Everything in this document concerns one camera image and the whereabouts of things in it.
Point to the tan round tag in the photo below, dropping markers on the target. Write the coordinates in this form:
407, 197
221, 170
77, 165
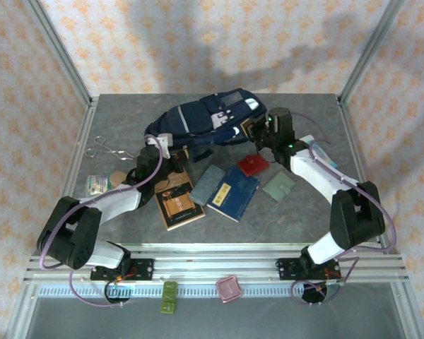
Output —
117, 177

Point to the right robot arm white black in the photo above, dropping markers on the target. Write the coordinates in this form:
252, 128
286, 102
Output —
318, 176

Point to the white blue tube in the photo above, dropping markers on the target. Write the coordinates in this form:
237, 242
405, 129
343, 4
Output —
323, 155

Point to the green snap wallet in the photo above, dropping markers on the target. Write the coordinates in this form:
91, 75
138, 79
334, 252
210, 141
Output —
278, 186

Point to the blue book yellow label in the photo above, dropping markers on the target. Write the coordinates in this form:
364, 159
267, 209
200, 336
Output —
236, 194

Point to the brown hardcover book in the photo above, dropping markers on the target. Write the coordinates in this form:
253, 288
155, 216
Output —
180, 208

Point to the navy blue backpack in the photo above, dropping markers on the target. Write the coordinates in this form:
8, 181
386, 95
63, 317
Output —
194, 116

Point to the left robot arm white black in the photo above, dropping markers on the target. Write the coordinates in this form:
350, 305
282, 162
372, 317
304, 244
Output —
116, 203

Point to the aluminium side rail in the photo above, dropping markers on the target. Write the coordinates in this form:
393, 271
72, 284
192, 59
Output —
357, 155
77, 155

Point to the aluminium frame post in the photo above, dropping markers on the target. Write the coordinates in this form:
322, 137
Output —
58, 49
371, 49

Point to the red wallet case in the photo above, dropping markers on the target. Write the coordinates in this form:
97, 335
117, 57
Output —
253, 165

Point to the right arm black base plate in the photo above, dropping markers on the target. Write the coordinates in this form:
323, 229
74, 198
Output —
286, 268

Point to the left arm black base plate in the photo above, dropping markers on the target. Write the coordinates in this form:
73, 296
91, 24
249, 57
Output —
143, 269

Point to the pink square lid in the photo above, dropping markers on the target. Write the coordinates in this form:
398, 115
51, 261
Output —
228, 289

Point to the green button block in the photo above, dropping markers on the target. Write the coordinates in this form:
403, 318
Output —
169, 298

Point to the grey-blue pencil case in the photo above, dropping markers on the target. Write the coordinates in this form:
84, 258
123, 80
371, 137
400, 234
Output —
206, 185

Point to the aluminium mounting rail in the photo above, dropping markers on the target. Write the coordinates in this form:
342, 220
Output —
212, 263

